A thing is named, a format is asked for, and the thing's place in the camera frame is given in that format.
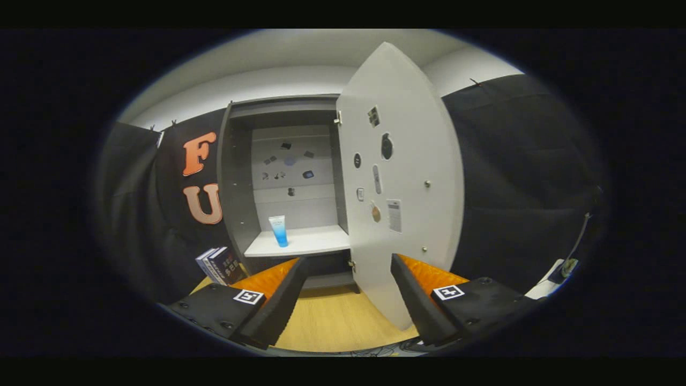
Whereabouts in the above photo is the blue and white tube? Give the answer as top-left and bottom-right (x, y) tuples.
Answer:
(269, 216), (289, 248)

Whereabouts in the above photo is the dark grey cabinet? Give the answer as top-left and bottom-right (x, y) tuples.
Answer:
(217, 94), (361, 294)

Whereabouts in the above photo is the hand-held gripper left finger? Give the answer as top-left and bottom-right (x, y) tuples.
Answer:
(168, 257), (307, 350)

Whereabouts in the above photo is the white power strip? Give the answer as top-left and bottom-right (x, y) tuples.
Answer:
(524, 259), (577, 300)

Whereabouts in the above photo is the white cabinet door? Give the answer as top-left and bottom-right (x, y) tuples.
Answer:
(335, 42), (465, 331)

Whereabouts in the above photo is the white cabinet shelf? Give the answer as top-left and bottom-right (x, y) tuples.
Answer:
(244, 225), (351, 258)

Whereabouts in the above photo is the grey cable with plug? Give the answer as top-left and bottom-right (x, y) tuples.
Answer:
(548, 213), (592, 285)

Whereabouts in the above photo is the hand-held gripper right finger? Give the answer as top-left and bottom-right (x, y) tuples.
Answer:
(390, 253), (536, 346)

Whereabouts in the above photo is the black backdrop cloth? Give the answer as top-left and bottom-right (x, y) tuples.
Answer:
(96, 74), (609, 306)

